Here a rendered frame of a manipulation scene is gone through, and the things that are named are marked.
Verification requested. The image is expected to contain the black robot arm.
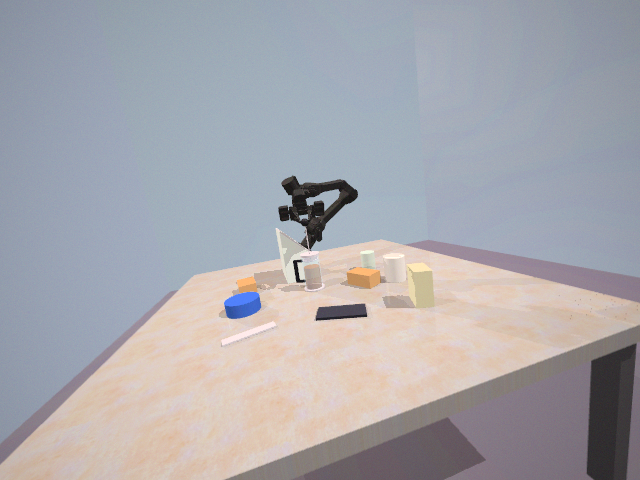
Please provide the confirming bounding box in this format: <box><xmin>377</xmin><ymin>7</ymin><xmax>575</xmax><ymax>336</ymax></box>
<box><xmin>281</xmin><ymin>176</ymin><xmax>358</xmax><ymax>251</ymax></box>

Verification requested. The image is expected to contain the blue cylinder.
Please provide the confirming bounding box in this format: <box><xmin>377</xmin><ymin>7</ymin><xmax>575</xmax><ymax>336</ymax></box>
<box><xmin>224</xmin><ymin>292</ymin><xmax>261</xmax><ymax>319</ymax></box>

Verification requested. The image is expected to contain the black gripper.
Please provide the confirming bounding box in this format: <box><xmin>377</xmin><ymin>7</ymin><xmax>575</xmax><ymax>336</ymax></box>
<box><xmin>278</xmin><ymin>200</ymin><xmax>324</xmax><ymax>224</ymax></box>

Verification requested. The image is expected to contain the french press coffee maker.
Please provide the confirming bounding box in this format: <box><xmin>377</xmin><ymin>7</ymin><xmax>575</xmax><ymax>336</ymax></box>
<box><xmin>293</xmin><ymin>218</ymin><xmax>325</xmax><ymax>292</ymax></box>

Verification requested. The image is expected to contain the pale yellow block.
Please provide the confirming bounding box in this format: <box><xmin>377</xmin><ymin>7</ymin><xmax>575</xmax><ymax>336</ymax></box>
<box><xmin>407</xmin><ymin>263</ymin><xmax>435</xmax><ymax>308</ymax></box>

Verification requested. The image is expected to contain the white flat bar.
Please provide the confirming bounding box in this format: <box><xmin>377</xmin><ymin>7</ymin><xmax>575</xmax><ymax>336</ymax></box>
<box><xmin>221</xmin><ymin>321</ymin><xmax>277</xmax><ymax>347</ymax></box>

